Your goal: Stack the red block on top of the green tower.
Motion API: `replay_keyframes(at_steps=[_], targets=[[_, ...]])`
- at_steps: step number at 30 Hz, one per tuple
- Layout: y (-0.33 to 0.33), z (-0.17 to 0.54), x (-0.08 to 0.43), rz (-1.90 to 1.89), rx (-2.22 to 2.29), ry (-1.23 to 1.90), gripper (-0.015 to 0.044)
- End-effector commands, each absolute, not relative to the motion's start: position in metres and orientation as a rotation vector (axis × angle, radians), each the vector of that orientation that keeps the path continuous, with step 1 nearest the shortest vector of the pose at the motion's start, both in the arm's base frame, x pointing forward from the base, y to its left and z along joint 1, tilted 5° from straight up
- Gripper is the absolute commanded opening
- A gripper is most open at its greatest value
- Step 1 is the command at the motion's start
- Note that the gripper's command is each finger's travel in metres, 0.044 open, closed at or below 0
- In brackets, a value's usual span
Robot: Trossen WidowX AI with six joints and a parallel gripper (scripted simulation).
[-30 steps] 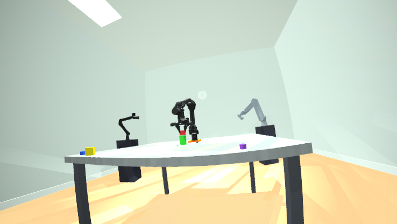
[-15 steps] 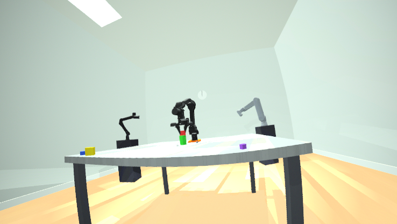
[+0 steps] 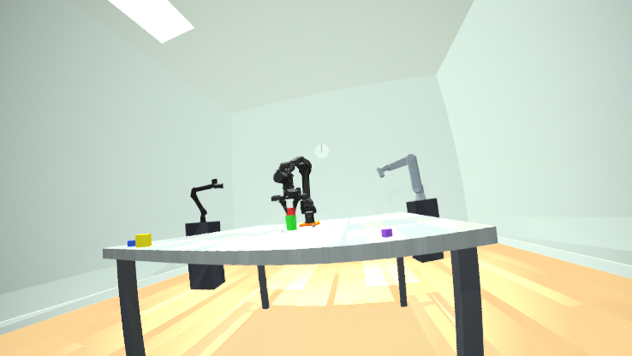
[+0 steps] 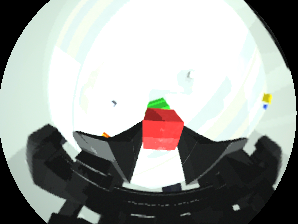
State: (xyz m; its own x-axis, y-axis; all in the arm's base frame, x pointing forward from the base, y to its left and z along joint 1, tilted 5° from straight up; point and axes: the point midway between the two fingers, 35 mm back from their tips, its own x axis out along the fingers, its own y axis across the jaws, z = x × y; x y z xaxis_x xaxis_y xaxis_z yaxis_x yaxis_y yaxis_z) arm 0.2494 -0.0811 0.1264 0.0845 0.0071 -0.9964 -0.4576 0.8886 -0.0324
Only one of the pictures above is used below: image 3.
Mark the yellow cube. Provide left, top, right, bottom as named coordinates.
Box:
left=135, top=234, right=152, bottom=248

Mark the small purple block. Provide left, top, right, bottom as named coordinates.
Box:
left=381, top=228, right=393, bottom=238

